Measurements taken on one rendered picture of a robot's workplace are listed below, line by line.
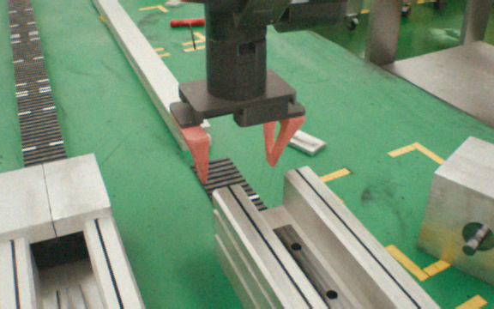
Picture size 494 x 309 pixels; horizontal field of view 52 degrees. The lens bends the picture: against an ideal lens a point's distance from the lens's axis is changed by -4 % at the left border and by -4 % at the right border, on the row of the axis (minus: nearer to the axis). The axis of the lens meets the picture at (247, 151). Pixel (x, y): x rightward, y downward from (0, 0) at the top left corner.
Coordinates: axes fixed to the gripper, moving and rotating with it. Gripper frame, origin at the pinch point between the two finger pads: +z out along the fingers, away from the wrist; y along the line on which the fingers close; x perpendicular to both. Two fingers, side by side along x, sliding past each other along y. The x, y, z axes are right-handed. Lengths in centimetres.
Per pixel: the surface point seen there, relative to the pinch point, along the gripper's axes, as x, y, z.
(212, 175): 6.2, -0.8, 5.1
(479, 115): 79, 131, 61
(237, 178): 4.5, 1.7, 5.1
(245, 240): -14.0, -4.9, -2.8
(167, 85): 27.3, -0.2, 2.5
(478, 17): 140, 186, 48
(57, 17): 79, -12, 5
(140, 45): 45.6, -0.3, 2.5
